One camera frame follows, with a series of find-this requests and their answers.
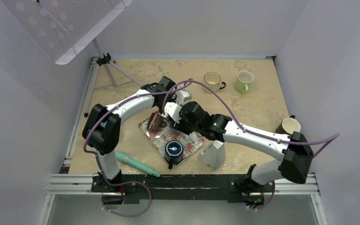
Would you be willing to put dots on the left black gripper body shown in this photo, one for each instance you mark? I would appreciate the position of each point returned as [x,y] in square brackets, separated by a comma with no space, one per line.
[161,108]

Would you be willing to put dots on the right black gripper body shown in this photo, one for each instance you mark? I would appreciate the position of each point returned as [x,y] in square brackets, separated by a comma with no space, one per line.
[184,125]

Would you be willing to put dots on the brown small mug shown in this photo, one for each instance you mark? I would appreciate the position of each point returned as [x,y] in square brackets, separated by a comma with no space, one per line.
[156,122]

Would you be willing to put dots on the dark blue mug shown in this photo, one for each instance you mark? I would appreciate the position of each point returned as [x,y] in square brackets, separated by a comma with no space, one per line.
[173,153]

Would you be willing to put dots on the cream mug black handle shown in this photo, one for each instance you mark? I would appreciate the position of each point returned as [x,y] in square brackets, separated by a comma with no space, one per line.
[214,81]

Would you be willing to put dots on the light green mug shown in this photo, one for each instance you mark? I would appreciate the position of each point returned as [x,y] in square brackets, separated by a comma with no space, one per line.
[244,79]

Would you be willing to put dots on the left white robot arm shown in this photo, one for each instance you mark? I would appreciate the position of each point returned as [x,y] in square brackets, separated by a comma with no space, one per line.
[102,129]

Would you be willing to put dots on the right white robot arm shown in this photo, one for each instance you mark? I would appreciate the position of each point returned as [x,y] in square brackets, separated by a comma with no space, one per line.
[291,160]

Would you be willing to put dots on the floral tray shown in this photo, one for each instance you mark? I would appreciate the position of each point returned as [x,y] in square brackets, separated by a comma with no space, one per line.
[159,140]

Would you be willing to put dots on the silver wedge box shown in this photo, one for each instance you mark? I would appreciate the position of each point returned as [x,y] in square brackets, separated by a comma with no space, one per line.
[213,156]

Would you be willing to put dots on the silver tripod stand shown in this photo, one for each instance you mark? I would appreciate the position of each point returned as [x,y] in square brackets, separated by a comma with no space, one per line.
[102,60]

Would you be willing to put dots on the teal cylindrical bottle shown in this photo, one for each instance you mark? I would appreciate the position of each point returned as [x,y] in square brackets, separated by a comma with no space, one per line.
[132,162]

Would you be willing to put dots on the perforated clear panel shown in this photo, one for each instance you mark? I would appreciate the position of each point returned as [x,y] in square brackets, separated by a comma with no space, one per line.
[65,27]

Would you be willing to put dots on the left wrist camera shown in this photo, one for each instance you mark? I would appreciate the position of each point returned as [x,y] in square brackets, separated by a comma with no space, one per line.
[182,96]

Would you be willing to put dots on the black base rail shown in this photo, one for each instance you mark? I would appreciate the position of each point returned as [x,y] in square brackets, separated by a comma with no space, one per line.
[233,188]

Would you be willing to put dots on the aluminium frame rail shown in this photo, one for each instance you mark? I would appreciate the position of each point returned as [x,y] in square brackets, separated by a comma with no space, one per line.
[80,184]

